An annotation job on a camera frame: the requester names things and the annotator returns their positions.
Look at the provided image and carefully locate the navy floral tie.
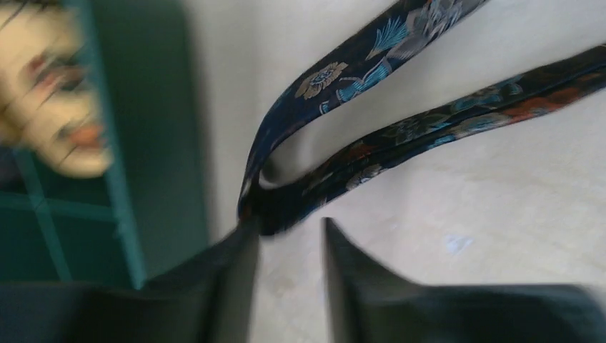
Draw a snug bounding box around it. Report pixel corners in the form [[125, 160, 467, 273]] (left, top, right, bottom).
[[237, 1, 605, 236]]

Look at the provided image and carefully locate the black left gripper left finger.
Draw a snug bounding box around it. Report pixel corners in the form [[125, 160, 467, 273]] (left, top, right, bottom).
[[1, 219, 261, 342]]

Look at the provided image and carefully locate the rolled cream patterned tie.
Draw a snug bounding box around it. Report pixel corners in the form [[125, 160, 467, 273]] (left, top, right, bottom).
[[1, 1, 112, 179]]

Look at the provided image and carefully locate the green compartment tray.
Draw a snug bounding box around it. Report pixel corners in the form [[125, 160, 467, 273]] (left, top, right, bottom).
[[1, 1, 207, 289]]

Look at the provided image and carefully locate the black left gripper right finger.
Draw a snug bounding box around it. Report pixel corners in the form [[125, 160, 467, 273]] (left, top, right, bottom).
[[323, 217, 605, 342]]

